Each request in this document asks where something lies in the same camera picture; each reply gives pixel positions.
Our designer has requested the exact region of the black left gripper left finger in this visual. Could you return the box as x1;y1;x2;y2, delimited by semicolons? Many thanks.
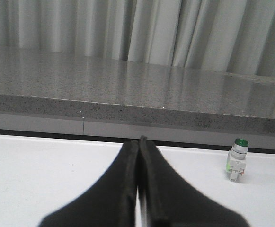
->
40;140;139;227

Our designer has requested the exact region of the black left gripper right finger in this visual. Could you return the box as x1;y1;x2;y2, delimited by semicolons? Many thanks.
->
139;136;248;227

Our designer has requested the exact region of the grey stone counter ledge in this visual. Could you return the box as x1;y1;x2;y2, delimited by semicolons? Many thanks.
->
0;46;275;136

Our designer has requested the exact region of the grey pleated curtain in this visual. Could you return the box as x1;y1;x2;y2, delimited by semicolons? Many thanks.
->
0;0;275;77

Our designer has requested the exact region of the green pilot light switch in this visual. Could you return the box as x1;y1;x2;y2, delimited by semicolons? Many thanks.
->
226;138;248;182

